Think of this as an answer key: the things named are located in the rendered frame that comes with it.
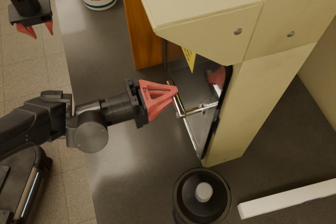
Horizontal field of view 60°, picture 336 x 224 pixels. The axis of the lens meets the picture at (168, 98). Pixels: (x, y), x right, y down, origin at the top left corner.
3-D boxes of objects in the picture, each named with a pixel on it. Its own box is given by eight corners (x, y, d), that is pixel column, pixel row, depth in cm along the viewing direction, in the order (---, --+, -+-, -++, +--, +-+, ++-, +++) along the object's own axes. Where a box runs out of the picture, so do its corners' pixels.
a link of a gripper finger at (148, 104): (183, 96, 56) (136, 110, 54) (182, 114, 62) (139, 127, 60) (172, 69, 59) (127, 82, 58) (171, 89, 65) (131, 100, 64)
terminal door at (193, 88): (166, 68, 89) (166, -59, 54) (202, 161, 74) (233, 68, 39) (164, 68, 89) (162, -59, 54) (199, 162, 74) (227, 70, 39)
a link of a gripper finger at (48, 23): (61, 40, 81) (49, 15, 73) (35, 46, 80) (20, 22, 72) (58, 23, 84) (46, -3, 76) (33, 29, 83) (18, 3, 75)
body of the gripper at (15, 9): (53, 18, 74) (42, -6, 67) (12, 27, 72) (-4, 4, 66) (50, 1, 77) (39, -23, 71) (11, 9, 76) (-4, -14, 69)
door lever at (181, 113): (188, 79, 63) (188, 72, 61) (203, 116, 58) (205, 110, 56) (164, 86, 62) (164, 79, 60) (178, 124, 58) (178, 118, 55)
